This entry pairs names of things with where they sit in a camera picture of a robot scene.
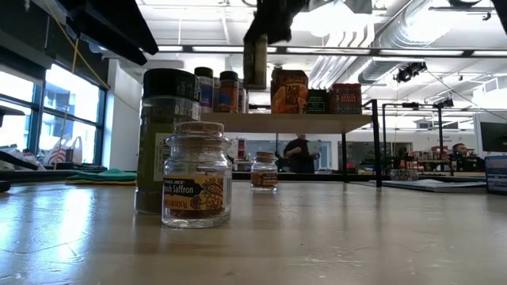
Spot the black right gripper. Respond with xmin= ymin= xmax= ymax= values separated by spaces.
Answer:
xmin=242 ymin=0 xmax=311 ymax=45

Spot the taco seasoning packet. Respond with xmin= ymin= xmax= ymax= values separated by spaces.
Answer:
xmin=270 ymin=69 xmax=310 ymax=116

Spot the black lid orange spice jar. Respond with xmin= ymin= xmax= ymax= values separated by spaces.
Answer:
xmin=219 ymin=70 xmax=240 ymax=115

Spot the dark green spice tin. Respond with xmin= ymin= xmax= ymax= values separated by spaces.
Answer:
xmin=307 ymin=88 xmax=330 ymax=116

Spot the red spice tin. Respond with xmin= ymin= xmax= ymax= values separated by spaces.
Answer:
xmin=329 ymin=82 xmax=364 ymax=116

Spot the large window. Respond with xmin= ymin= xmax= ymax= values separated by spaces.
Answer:
xmin=0 ymin=63 xmax=108 ymax=167

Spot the black lid green herb jar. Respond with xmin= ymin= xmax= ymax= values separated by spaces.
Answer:
xmin=134 ymin=67 xmax=202 ymax=216

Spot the white shopping bag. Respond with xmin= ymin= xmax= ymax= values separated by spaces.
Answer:
xmin=39 ymin=135 xmax=85 ymax=166

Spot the teal cloth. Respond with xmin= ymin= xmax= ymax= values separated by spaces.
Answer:
xmin=65 ymin=169 xmax=138 ymax=187

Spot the person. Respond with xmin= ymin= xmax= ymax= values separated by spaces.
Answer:
xmin=282 ymin=134 xmax=320 ymax=174
xmin=449 ymin=142 xmax=486 ymax=172

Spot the cork lid saffron jar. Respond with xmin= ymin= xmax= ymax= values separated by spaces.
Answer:
xmin=250 ymin=150 xmax=279 ymax=194
xmin=161 ymin=120 xmax=234 ymax=230

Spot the computer monitor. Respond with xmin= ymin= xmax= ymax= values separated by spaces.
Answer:
xmin=473 ymin=112 xmax=507 ymax=162

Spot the blue plastic wrap box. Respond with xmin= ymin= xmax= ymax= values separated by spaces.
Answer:
xmin=483 ymin=155 xmax=507 ymax=196

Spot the yellow cable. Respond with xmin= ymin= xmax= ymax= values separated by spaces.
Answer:
xmin=42 ymin=0 xmax=110 ymax=169

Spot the wooden shelf with black frame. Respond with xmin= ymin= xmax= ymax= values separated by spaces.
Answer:
xmin=200 ymin=98 xmax=384 ymax=189

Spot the silver air duct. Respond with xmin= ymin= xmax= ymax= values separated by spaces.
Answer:
xmin=308 ymin=0 xmax=448 ymax=84

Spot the black ceiling camera cluster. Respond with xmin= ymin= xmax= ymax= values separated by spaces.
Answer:
xmin=394 ymin=61 xmax=429 ymax=84

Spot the black aluminium table frame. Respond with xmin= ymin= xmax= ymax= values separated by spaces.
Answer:
xmin=0 ymin=152 xmax=108 ymax=194

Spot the background black metal frame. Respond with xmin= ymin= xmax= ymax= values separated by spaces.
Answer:
xmin=381 ymin=101 xmax=456 ymax=175

